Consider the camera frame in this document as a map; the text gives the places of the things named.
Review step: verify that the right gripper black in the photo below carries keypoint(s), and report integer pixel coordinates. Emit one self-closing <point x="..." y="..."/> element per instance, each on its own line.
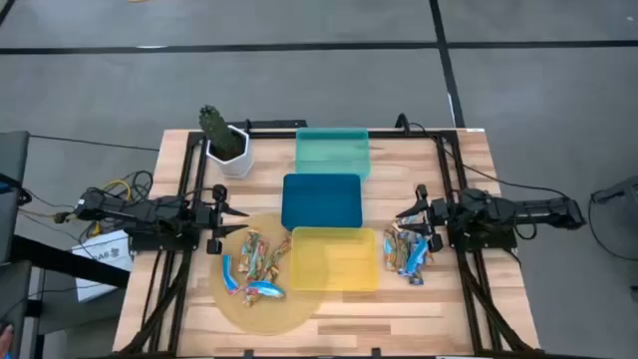
<point x="438" y="212"/>

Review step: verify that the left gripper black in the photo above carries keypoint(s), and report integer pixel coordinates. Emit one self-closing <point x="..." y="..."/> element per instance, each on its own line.
<point x="204" y="215"/>

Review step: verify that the bright blue granola bar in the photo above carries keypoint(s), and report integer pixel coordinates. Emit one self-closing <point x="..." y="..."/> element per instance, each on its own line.
<point x="417" y="256"/>
<point x="266" y="289"/>

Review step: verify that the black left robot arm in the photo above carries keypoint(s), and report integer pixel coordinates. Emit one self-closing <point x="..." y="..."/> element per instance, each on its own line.
<point x="149" y="212"/>

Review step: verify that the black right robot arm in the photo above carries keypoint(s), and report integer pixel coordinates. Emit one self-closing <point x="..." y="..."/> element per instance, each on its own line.
<point x="523" y="212"/>

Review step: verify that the snack bars right pile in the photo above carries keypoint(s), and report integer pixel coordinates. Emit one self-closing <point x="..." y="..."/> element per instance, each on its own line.
<point x="416" y="280"/>

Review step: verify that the white hexagonal plant pot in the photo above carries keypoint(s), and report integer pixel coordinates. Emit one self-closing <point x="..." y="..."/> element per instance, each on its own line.
<point x="239" y="167"/>

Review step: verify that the green cactus plant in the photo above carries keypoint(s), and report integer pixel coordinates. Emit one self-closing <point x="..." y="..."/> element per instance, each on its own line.
<point x="217" y="132"/>

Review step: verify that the teal translucent plastic bin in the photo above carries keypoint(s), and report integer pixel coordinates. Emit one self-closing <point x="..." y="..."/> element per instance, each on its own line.
<point x="349" y="159"/>

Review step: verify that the dark blue plastic bin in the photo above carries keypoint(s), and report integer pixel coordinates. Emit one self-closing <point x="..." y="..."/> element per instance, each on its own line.
<point x="321" y="202"/>

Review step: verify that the yellow translucent plastic bin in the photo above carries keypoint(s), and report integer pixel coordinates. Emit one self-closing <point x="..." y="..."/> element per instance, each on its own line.
<point x="334" y="259"/>

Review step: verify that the white printed cardboard box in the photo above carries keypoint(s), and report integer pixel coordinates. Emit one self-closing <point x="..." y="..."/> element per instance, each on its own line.
<point x="104" y="259"/>

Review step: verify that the black power plug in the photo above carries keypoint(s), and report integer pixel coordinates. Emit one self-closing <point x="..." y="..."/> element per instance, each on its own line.
<point x="62" y="217"/>

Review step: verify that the black desk bar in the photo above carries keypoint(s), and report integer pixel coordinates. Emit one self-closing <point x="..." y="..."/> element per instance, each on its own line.
<point x="60" y="259"/>

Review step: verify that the dark grey equipment stand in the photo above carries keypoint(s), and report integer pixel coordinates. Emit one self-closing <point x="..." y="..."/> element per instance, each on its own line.
<point x="623" y="192"/>

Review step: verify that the grey padded chair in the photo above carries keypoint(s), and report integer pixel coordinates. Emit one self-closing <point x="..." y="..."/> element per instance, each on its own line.
<point x="12" y="159"/>

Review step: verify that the person's hand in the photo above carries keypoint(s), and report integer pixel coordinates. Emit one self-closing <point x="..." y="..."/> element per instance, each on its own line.
<point x="5" y="341"/>

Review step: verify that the black aluminium table frame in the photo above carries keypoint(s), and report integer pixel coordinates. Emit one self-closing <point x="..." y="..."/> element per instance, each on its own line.
<point x="433" y="133"/>

